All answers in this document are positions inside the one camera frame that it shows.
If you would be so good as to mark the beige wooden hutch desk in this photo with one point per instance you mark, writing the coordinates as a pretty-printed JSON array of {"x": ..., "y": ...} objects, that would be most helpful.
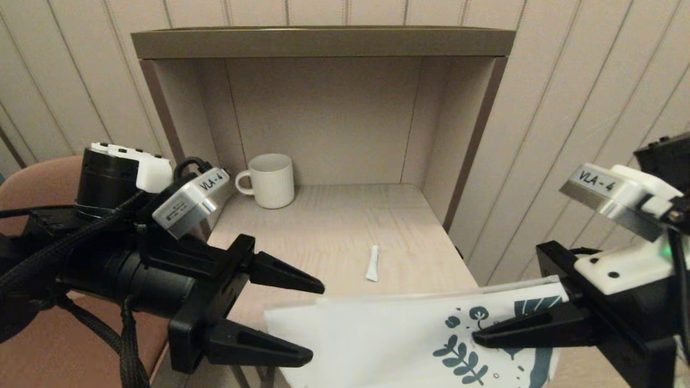
[{"x": 323, "y": 43}]

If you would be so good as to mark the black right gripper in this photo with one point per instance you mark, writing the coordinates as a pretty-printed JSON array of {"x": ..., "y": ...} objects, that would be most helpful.
[{"x": 630, "y": 334}]

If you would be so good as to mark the white leaf-print zip pouch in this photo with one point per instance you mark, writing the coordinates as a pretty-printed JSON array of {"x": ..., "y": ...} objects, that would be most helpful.
[{"x": 388, "y": 345}]

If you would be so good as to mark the small white toothpaste tube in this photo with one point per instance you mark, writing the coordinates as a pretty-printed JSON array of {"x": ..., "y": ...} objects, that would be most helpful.
[{"x": 372, "y": 264}]

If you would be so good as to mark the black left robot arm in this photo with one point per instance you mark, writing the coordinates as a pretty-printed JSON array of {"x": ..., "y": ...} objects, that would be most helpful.
[{"x": 102, "y": 178}]

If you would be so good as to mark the white ribbed ceramic mug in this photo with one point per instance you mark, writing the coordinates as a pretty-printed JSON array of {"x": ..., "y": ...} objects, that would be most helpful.
[{"x": 272, "y": 183}]

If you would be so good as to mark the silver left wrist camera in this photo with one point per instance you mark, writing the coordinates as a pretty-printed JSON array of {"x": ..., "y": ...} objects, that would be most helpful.
[{"x": 188, "y": 205}]

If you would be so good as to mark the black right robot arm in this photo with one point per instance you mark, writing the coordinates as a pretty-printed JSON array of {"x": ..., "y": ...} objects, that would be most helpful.
[{"x": 666, "y": 156}]

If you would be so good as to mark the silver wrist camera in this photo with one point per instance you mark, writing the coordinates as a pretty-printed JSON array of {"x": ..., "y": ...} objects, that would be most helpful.
[
  {"x": 609, "y": 194},
  {"x": 188, "y": 205}
]

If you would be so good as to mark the brown upholstered chair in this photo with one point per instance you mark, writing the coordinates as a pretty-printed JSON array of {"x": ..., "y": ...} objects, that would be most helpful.
[{"x": 32, "y": 183}]

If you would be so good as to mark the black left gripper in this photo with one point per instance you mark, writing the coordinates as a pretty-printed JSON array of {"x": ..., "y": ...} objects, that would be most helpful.
[{"x": 215, "y": 291}]

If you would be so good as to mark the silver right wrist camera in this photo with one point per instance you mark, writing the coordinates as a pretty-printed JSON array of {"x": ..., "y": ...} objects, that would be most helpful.
[{"x": 609, "y": 194}]

